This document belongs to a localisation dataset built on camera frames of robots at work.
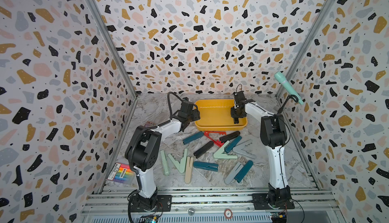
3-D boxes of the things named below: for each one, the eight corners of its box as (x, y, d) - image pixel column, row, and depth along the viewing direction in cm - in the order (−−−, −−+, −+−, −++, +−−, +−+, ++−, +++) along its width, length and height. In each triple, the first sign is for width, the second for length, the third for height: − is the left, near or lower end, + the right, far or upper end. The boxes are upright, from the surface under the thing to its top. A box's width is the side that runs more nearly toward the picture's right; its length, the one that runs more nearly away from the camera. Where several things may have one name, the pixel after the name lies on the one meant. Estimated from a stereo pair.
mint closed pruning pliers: (165, 176, 83) (164, 175, 81) (160, 152, 92) (159, 150, 90) (170, 174, 84) (170, 173, 82) (165, 150, 92) (165, 149, 91)
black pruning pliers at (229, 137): (221, 143, 97) (221, 141, 95) (219, 139, 99) (219, 137, 97) (240, 135, 101) (241, 134, 99) (238, 132, 102) (238, 130, 101)
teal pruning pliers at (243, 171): (233, 178, 84) (234, 177, 82) (247, 160, 91) (248, 158, 89) (239, 183, 82) (240, 182, 80) (253, 164, 89) (254, 163, 87)
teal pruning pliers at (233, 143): (223, 150, 94) (223, 148, 92) (235, 134, 101) (236, 133, 99) (228, 154, 92) (229, 153, 90) (241, 138, 99) (242, 137, 98)
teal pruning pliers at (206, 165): (192, 167, 87) (192, 166, 85) (194, 161, 90) (193, 159, 87) (217, 171, 86) (218, 170, 84) (218, 165, 88) (218, 163, 86)
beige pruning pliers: (184, 183, 81) (184, 182, 79) (186, 157, 90) (186, 156, 88) (192, 183, 81) (192, 182, 80) (193, 157, 90) (193, 156, 88)
